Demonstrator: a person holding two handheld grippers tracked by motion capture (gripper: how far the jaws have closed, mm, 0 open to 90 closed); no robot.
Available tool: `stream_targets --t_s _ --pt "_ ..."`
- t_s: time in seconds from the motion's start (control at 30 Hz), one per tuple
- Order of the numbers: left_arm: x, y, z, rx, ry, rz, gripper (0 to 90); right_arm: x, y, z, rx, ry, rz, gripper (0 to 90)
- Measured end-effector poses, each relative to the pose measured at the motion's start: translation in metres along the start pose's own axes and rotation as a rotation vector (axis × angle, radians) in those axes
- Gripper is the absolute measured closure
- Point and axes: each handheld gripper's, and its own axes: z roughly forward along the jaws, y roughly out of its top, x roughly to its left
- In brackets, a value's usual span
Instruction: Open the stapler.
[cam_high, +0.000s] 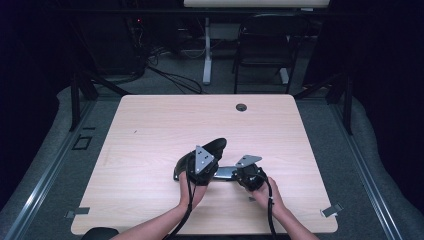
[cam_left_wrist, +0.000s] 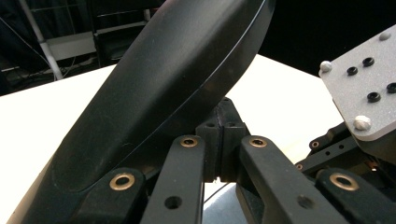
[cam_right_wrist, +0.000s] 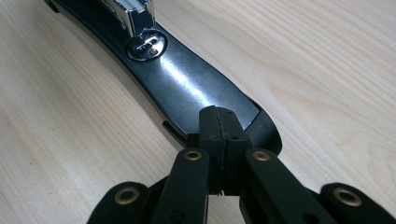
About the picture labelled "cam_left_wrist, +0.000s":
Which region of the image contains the grey panel under desk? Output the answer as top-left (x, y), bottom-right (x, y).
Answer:
top-left (46, 31), bottom-right (97, 62)

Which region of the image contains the black stapler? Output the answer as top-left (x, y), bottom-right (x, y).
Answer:
top-left (6, 0), bottom-right (276, 224)

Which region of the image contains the black folding chair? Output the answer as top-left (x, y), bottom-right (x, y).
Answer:
top-left (88, 0), bottom-right (167, 68)

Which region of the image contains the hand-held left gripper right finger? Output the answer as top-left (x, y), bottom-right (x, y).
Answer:
top-left (221, 97), bottom-right (250, 183)

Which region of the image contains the white desk leg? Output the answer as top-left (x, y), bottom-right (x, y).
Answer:
top-left (18, 0), bottom-right (64, 81)

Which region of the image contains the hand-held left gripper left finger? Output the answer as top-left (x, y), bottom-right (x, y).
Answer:
top-left (195, 105), bottom-right (222, 183)

